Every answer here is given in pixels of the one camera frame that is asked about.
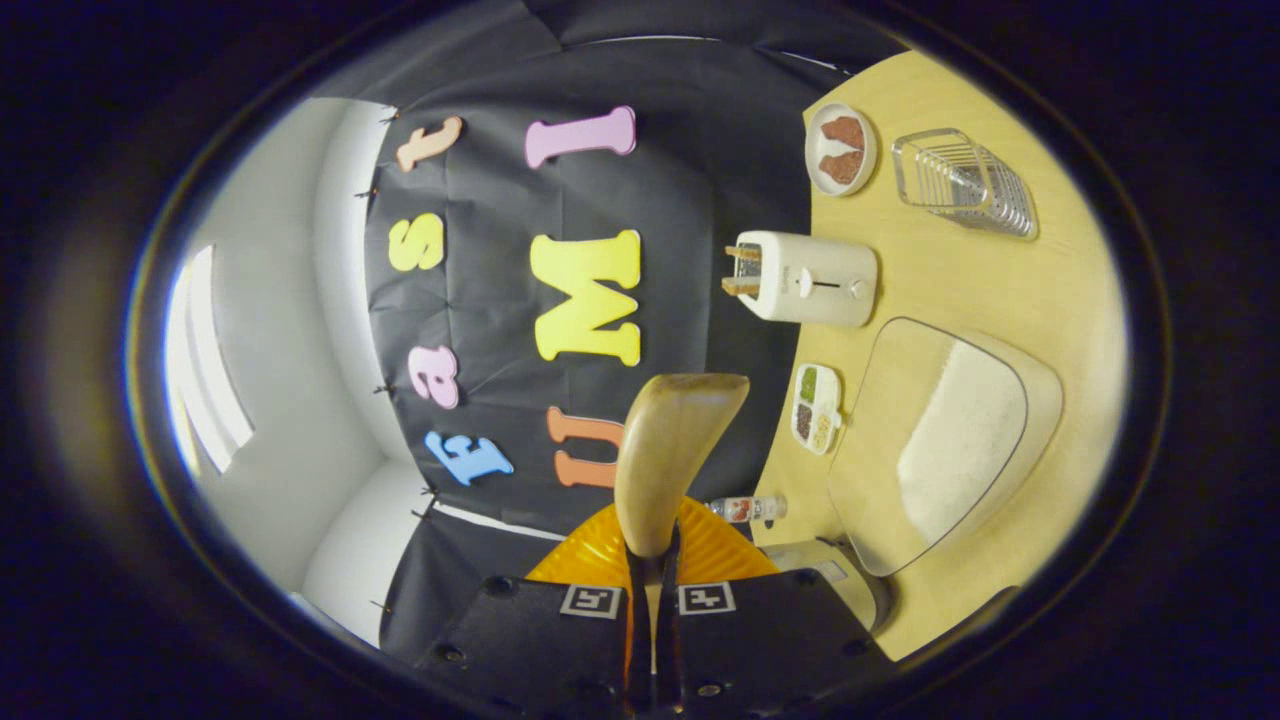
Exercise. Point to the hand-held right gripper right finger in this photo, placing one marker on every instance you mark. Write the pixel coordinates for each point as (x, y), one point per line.
(760, 640)

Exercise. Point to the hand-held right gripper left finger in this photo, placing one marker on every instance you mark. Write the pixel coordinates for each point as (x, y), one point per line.
(540, 650)

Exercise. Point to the dark grey rice cooker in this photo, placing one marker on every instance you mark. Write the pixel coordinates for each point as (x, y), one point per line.
(850, 590)

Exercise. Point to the wooden spoon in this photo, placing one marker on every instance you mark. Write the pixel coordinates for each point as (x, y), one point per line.
(670, 450)

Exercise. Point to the clear rice container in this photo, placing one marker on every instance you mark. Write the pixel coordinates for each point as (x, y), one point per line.
(880, 400)

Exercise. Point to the small clear bottle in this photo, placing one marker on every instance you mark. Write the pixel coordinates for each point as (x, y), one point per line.
(745, 509)

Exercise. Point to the white divided condiment dish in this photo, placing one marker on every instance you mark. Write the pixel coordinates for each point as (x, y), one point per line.
(815, 410)

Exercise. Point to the toast slice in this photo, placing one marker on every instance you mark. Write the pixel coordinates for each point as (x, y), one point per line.
(740, 287)
(742, 253)

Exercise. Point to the white toaster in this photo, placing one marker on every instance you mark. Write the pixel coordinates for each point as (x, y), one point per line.
(810, 280)

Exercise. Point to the long ceiling light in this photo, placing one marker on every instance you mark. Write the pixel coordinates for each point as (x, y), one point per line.
(210, 360)

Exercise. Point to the black backdrop cloth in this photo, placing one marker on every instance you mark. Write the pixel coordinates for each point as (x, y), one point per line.
(690, 200)

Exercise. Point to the white round plate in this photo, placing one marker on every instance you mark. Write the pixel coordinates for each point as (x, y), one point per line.
(815, 165)

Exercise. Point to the brown meat piece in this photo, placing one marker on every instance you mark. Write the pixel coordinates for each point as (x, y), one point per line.
(845, 132)
(842, 168)

